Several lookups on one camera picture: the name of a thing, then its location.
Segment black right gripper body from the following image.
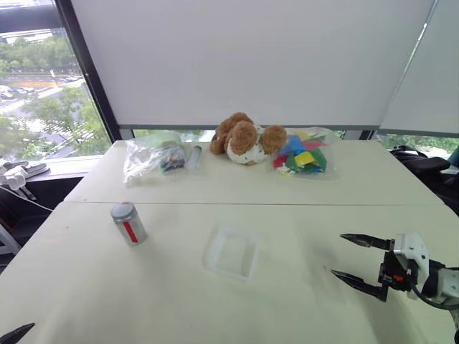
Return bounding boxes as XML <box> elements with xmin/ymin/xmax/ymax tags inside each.
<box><xmin>377</xmin><ymin>239</ymin><xmax>419</xmax><ymax>294</ymax></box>

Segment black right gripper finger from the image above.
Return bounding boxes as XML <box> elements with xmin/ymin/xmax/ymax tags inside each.
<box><xmin>339</xmin><ymin>233</ymin><xmax>391</xmax><ymax>251</ymax></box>
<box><xmin>330</xmin><ymin>269</ymin><xmax>389</xmax><ymax>302</ymax></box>

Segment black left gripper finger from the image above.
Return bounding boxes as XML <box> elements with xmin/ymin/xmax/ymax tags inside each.
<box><xmin>0</xmin><ymin>322</ymin><xmax>36</xmax><ymax>344</ymax></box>

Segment clear plastic square container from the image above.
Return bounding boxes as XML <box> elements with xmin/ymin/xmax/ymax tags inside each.
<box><xmin>202</xmin><ymin>224</ymin><xmax>263</xmax><ymax>282</ymax></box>

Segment silver can with red stripe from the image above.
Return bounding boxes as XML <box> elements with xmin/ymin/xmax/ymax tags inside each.
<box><xmin>110</xmin><ymin>202</ymin><xmax>148</xmax><ymax>247</ymax></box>

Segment black office chair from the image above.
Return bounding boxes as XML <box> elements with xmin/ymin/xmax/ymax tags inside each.
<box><xmin>388</xmin><ymin>144</ymin><xmax>459</xmax><ymax>217</ymax></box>

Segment bag of coloured blocks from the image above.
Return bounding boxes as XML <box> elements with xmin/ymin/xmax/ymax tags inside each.
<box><xmin>271</xmin><ymin>126</ymin><xmax>342</xmax><ymax>181</ymax></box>

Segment white plastic gadget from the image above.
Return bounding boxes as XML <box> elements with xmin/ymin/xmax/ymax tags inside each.
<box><xmin>0</xmin><ymin>168</ymin><xmax>29</xmax><ymax>191</ymax></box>

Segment brown white plush dog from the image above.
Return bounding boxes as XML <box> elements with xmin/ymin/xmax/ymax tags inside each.
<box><xmin>209</xmin><ymin>112</ymin><xmax>288</xmax><ymax>167</ymax></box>

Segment narrow white roller blind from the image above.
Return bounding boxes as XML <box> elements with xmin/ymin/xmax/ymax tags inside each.
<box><xmin>378</xmin><ymin>0</ymin><xmax>459</xmax><ymax>138</ymax></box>

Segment grey sandals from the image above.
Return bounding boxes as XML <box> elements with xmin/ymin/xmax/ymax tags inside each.
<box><xmin>0</xmin><ymin>161</ymin><xmax>50</xmax><ymax>179</ymax></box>

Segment clear bag of small items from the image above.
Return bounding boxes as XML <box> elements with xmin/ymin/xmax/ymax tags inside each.
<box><xmin>123</xmin><ymin>131</ymin><xmax>188</xmax><ymax>188</ymax></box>

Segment large white roller blind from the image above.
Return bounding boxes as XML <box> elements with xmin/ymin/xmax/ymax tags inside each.
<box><xmin>70</xmin><ymin>0</ymin><xmax>439</xmax><ymax>130</ymax></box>

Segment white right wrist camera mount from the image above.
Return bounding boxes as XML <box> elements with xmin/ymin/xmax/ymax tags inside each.
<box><xmin>392</xmin><ymin>232</ymin><xmax>430</xmax><ymax>300</ymax></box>

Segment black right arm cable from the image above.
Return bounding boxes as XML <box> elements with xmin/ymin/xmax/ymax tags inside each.
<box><xmin>408</xmin><ymin>267</ymin><xmax>459</xmax><ymax>311</ymax></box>

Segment thin white cable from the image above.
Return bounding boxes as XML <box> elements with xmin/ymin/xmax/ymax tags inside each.
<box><xmin>0</xmin><ymin>185</ymin><xmax>55</xmax><ymax>213</ymax></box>

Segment black window frame post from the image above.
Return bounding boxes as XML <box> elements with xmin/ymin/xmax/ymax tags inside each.
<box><xmin>53</xmin><ymin>0</ymin><xmax>123</xmax><ymax>143</ymax></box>

